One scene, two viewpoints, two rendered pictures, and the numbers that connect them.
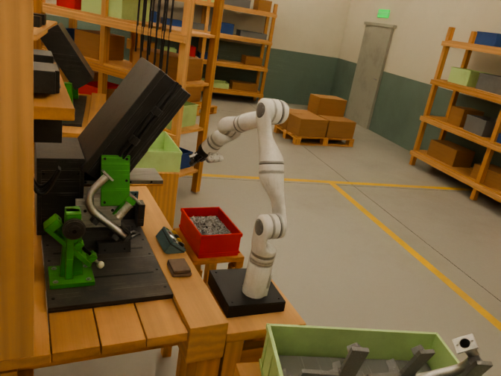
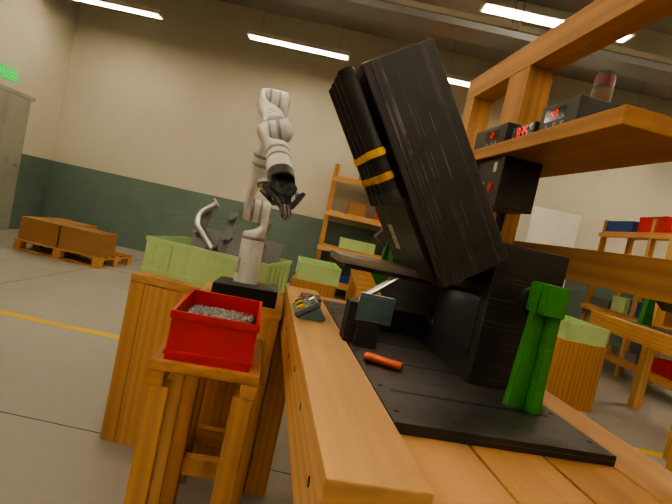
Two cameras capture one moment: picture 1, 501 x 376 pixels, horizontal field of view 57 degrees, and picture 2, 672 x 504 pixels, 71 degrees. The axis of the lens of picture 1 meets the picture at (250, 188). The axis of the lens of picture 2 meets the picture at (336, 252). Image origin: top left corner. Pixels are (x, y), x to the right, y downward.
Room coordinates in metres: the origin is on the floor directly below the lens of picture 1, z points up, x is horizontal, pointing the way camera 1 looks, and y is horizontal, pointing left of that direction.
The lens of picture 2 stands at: (3.19, 0.84, 1.20)
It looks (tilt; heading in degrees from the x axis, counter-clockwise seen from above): 3 degrees down; 199
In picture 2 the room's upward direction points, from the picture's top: 12 degrees clockwise
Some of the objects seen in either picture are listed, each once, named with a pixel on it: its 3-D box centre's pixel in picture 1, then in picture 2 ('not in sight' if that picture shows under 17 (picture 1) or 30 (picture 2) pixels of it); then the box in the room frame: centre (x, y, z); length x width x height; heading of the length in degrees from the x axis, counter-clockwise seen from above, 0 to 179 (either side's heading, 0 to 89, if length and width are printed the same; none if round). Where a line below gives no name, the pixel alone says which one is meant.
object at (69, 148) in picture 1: (58, 184); (489, 307); (1.86, 0.83, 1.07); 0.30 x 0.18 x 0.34; 28
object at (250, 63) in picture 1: (198, 44); not in sight; (10.50, 1.64, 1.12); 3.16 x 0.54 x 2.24; 110
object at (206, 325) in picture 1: (154, 239); (313, 356); (1.96, 0.41, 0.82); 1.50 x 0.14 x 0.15; 28
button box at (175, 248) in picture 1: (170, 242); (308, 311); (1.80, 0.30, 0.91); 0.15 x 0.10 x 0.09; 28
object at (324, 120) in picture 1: (317, 118); not in sight; (8.21, -0.96, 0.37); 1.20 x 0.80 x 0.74; 118
